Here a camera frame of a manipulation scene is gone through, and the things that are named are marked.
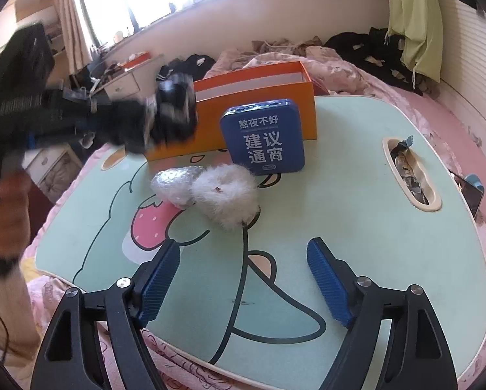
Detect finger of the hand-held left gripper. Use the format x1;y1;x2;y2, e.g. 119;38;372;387
90;95;159;153

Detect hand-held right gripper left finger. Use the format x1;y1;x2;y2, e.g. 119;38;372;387
31;238;181;390

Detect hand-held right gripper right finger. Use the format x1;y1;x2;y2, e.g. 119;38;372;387
306;238;458;390

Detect black lace cloth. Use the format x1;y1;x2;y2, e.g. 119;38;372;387
155;72;199;145

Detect bubble wrap ball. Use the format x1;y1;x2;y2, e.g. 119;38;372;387
151;166;206;210

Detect white fluffy pompom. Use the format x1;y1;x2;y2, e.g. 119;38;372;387
191;163;261;231

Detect blue tin box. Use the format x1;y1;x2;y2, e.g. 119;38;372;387
220;98;306;175

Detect orange cardboard box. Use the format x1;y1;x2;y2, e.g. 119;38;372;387
145;61;319;163

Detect person's left forearm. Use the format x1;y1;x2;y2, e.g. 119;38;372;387
0;252;42;360

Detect cartoon printed desktop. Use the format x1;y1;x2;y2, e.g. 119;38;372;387
34;94;486;390

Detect person's left hand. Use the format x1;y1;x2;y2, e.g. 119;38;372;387
0;162;33;261

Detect white drawer cabinet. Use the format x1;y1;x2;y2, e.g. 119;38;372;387
101;55;164;98

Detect orange tray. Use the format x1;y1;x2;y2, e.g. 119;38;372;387
123;52;152;68

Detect white low cabinet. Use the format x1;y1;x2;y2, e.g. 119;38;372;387
23;146;83;204

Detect black and white clothes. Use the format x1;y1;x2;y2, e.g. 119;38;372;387
157;54;217;84

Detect beige curtain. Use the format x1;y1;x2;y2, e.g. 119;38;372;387
56;0;95;76

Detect crumpled wrappers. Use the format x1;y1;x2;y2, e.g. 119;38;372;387
389;136;431;206

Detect smartphone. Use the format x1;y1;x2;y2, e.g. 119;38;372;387
450;171;485;220

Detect beige knitted blanket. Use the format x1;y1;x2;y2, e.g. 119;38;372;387
251;36;325;55

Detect floral pink quilt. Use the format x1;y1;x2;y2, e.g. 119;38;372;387
214;45;374;96

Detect black clothes pile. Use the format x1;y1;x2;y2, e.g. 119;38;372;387
322;28;435;96

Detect white louvered door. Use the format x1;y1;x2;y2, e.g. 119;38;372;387
438;0;486;139

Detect green hanging cloth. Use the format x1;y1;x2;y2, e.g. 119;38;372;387
386;0;444;84

